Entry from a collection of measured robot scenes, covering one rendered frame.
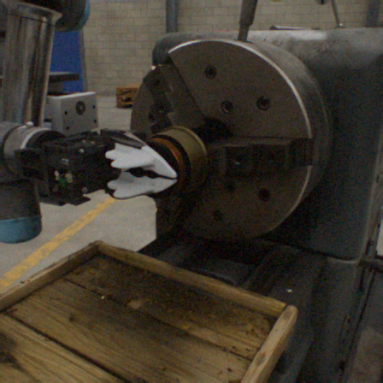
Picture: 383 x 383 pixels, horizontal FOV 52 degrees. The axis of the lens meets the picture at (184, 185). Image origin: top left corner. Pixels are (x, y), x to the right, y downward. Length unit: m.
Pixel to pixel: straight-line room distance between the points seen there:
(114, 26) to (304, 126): 11.44
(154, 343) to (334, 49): 0.51
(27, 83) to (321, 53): 0.49
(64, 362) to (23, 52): 0.49
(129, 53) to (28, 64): 10.99
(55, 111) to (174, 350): 0.63
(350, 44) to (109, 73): 11.43
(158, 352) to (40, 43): 0.53
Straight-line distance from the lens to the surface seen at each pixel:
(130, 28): 11.69
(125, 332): 0.53
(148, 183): 0.47
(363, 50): 0.68
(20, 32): 0.74
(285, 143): 0.52
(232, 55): 0.57
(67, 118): 0.96
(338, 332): 0.87
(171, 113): 0.54
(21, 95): 0.74
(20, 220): 0.66
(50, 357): 0.52
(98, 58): 12.15
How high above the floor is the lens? 1.22
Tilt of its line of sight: 20 degrees down
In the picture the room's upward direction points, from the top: straight up
